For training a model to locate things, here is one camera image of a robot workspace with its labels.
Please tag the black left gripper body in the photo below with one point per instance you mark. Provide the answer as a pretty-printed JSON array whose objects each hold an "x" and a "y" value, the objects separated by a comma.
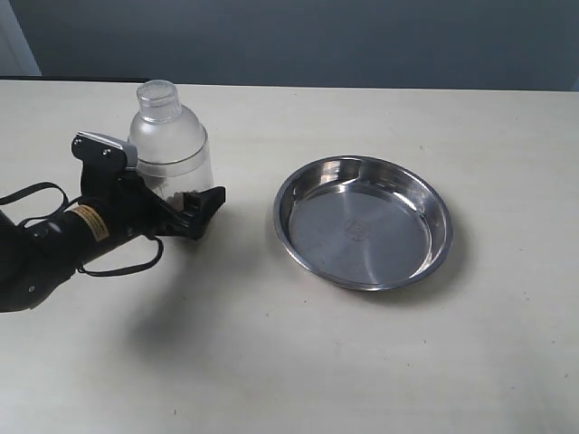
[{"x": 129, "y": 202}]

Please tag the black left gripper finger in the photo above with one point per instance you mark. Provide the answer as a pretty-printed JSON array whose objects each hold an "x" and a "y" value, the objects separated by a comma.
[{"x": 198, "y": 210}]

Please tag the brown beans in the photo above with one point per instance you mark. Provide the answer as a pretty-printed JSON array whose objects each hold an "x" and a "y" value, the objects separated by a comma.
[{"x": 178, "y": 200}]

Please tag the clear plastic shaker bottle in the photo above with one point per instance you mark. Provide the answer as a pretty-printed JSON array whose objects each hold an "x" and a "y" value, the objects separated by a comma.
[{"x": 172, "y": 144}]

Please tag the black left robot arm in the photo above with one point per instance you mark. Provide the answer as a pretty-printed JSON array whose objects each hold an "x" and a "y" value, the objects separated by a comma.
[{"x": 38, "y": 254}]

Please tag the round stainless steel plate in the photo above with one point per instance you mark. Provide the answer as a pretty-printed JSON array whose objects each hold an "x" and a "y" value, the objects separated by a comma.
[{"x": 362, "y": 223}]

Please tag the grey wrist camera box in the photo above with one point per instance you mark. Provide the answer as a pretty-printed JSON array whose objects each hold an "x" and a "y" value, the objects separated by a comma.
[{"x": 104, "y": 152}]

